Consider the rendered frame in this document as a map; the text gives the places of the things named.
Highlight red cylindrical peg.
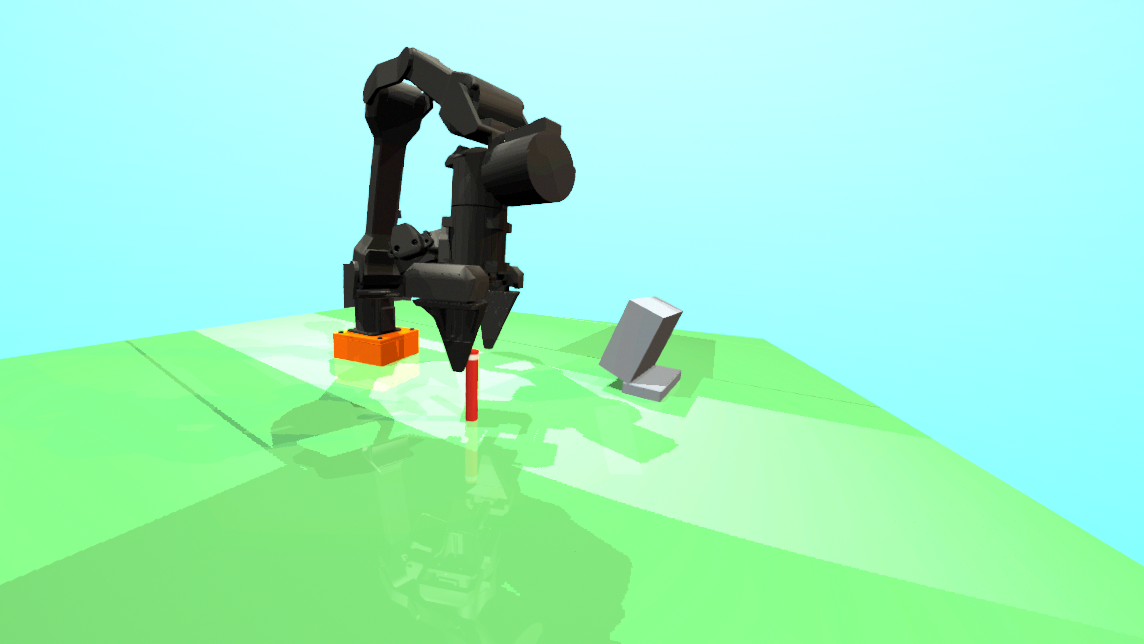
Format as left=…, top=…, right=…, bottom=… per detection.
left=464, top=349, right=479, bottom=422

